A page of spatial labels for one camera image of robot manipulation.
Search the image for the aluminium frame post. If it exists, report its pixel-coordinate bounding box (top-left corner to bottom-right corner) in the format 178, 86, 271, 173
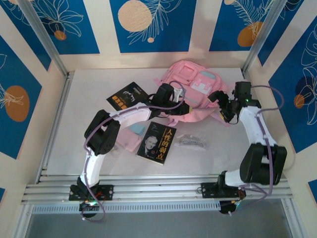
241, 0, 291, 73
18, 0, 73, 78

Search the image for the white slotted cable duct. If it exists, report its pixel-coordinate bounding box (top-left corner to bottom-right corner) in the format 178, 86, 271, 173
31, 201, 221, 215

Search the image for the pink student backpack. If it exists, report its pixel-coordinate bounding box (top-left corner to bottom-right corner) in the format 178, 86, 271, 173
154, 59, 235, 126

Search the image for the black book with portrait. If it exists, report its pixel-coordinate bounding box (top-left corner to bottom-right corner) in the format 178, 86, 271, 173
135, 121, 177, 166

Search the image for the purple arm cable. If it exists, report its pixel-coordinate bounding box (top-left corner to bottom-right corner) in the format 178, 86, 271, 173
226, 85, 285, 216
80, 81, 192, 224

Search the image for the light blue eraser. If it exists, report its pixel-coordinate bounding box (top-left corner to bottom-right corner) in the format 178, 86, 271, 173
129, 124, 147, 136

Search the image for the aluminium side rail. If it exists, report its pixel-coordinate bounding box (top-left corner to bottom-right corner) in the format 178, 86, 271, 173
36, 72, 73, 184

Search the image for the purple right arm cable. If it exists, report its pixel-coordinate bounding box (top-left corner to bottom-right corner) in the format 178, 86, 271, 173
226, 85, 285, 216

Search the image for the aluminium rail beam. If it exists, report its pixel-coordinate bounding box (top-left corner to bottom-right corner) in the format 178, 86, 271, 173
21, 175, 297, 205

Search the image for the pink pencil case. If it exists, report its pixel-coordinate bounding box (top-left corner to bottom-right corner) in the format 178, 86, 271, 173
114, 128, 142, 153

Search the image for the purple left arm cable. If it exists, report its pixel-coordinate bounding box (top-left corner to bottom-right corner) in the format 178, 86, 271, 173
80, 81, 192, 224

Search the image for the black book with horns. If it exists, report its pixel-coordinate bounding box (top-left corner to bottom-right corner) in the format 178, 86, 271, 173
106, 81, 150, 112

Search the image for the clear bag of pens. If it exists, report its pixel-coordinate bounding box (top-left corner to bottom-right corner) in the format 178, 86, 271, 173
174, 133, 211, 153

